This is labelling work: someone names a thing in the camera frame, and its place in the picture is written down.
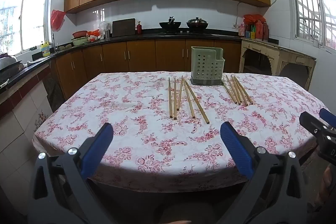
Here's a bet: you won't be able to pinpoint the clear plastic bag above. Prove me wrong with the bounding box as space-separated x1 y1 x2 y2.
98 21 112 35

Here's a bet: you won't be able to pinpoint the dark wooden cutting board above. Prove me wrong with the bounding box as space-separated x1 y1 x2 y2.
112 18 136 37

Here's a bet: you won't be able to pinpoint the black pot with lid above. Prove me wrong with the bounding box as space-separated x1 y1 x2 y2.
186 17 209 29

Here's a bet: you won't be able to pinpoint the person's right forearm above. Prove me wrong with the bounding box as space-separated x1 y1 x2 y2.
315 164 336 209

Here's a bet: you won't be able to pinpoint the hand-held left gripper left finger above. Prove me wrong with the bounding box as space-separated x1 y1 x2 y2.
28 122 124 224

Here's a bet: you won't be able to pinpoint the pink floral tablecloth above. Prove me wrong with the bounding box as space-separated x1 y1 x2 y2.
33 70 330 193

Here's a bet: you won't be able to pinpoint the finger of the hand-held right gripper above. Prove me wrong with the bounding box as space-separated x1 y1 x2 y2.
299 111 329 136
319 108 336 130

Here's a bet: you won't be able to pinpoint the wooden base cabinets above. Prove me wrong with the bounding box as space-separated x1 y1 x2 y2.
50 39 242 109

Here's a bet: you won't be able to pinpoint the hanging red plastic bag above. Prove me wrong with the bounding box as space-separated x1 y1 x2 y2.
50 9 67 32

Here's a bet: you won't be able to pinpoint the worn cream side table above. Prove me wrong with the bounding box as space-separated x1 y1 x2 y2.
239 39 317 90

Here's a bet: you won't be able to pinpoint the green and yellow bottles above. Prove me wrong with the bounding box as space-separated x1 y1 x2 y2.
245 25 256 39

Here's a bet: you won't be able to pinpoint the orange plastic bag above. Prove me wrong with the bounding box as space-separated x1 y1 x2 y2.
87 30 101 42

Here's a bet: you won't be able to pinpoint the yellow detergent bottle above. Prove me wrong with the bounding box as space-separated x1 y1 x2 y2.
41 41 51 57

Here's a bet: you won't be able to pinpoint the barred window with white frame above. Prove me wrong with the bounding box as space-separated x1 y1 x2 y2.
285 0 336 50

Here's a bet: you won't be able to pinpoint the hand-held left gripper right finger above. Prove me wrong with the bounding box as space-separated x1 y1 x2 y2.
218 122 309 224

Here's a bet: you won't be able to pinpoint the black kitchen countertop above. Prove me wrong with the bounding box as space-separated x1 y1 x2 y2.
0 31 243 94

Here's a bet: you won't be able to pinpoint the metal pot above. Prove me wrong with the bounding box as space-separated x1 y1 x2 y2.
0 54 19 70

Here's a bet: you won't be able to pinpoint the black wok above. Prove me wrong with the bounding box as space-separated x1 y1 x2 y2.
159 16 182 29

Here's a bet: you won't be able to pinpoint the black gas stove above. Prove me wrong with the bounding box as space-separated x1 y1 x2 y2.
157 30 213 36

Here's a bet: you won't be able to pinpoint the red bag over bottles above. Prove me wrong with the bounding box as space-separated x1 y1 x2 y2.
243 14 264 24

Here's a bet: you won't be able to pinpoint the green plastic utensil holder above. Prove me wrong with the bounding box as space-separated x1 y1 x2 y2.
191 46 224 86

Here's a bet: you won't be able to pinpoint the sliding window with white frame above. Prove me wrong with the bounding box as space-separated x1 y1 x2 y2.
0 0 51 56

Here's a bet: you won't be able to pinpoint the green basin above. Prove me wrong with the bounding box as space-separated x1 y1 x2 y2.
71 36 89 46

